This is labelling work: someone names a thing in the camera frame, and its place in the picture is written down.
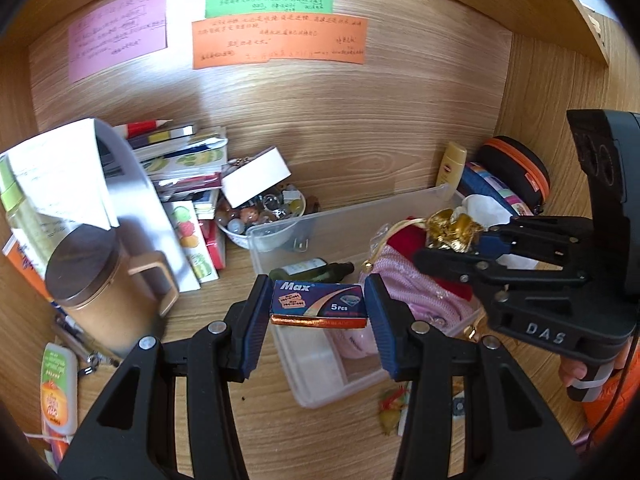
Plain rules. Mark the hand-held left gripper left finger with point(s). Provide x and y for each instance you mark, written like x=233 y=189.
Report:
x=255 y=320

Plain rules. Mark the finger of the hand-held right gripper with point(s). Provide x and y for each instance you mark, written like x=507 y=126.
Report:
x=450 y=262
x=495 y=246

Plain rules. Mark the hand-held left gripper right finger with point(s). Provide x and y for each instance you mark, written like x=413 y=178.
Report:
x=385 y=330

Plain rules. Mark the pink round case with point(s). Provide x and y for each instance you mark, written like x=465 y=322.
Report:
x=357 y=345

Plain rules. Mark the gold foil ornament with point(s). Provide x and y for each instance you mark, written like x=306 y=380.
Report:
x=452 y=230

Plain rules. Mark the white cloth pouch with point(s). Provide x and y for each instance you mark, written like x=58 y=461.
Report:
x=480 y=207

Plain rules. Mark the pink striped pouch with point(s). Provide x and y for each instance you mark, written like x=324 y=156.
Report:
x=415 y=285

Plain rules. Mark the blue razor blade box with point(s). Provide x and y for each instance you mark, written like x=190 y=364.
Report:
x=320 y=302

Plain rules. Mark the dark green glass bottle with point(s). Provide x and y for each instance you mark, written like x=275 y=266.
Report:
x=305 y=270

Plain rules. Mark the clear plastic storage box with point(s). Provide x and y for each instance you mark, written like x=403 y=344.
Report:
x=310 y=370

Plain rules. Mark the wooden desktop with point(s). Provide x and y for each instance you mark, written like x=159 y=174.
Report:
x=300 y=440

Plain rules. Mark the person's right hand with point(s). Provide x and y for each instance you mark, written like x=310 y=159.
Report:
x=570 y=372

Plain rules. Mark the red cloth pouch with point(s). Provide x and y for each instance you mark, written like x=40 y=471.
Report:
x=405 y=240

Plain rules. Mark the colourful patchwork pencil case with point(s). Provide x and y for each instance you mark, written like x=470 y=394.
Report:
x=480 y=180

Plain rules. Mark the colourful wrapped trinket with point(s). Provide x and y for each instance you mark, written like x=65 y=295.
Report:
x=392 y=410

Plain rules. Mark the white bowl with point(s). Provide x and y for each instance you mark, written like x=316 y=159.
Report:
x=235 y=237

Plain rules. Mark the black orange zip case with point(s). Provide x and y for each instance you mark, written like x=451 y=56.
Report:
x=520 y=160

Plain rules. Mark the yellow lotion tube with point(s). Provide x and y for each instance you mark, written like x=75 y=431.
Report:
x=450 y=165

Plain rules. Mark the fruit print booklet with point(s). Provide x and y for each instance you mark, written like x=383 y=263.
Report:
x=192 y=240

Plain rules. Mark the pile of colourful beads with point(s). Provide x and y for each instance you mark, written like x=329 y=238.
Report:
x=260 y=212

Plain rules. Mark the small white cardboard box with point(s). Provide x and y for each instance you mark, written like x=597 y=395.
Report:
x=255 y=175

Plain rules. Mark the brown lidded mug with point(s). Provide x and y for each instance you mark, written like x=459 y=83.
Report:
x=100 y=290

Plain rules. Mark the small metal clip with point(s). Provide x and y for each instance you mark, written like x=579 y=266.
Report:
x=95 y=362

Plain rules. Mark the stack of books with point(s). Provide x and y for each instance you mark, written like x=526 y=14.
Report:
x=190 y=160

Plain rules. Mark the orange garment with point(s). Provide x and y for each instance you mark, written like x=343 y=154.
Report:
x=612 y=405

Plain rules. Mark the green orange tube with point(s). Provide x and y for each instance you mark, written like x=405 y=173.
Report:
x=59 y=390

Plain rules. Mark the wooden shelf board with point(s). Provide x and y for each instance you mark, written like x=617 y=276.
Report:
x=565 y=5

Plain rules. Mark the red white pen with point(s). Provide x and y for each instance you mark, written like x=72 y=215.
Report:
x=145 y=128

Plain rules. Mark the orange box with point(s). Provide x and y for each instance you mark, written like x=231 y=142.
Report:
x=22 y=270

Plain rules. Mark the white paper sheet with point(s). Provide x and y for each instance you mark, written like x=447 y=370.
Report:
x=55 y=175

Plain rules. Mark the pale green bottle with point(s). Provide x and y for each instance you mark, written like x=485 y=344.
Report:
x=25 y=220

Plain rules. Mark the orange paper note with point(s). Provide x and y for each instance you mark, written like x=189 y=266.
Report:
x=280 y=42

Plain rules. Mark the green paper note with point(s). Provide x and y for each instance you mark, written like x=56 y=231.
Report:
x=270 y=6

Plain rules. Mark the pink paper note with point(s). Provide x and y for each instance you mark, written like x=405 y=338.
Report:
x=117 y=32

